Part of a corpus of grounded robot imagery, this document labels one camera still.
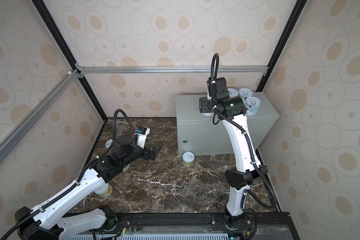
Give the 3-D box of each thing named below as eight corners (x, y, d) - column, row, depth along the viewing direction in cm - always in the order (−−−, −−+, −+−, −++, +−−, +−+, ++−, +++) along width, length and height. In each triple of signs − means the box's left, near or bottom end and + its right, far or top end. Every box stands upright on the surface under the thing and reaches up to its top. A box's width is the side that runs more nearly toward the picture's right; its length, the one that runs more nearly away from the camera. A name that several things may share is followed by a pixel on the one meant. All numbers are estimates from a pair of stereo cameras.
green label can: (182, 166, 95) (182, 161, 90) (182, 156, 100) (182, 151, 95) (194, 166, 95) (195, 161, 90) (193, 156, 100) (194, 151, 95)
